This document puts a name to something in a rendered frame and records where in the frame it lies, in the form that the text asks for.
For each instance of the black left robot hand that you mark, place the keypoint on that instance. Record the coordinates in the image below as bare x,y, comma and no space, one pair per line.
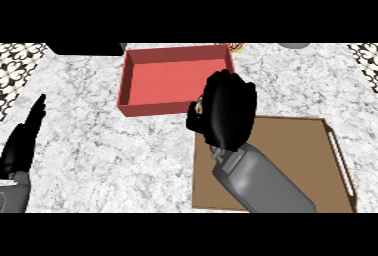
22,146

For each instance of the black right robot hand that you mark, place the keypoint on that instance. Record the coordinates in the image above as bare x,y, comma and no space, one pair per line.
229,110

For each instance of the cupcake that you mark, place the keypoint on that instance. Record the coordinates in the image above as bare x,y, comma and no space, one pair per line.
199,106

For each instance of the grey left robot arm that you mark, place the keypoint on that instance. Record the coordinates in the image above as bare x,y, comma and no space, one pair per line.
13,193

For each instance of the red cardboard box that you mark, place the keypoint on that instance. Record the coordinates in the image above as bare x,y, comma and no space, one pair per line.
174,78

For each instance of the brown wooden tray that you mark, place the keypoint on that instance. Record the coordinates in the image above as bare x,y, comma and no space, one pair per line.
289,163

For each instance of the yellow patterned packet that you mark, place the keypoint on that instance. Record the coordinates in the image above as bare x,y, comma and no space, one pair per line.
235,47

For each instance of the grey round object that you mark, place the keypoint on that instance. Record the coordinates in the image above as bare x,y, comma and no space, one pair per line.
294,45

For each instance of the black appliance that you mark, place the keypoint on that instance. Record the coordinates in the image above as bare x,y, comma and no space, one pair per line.
86,49

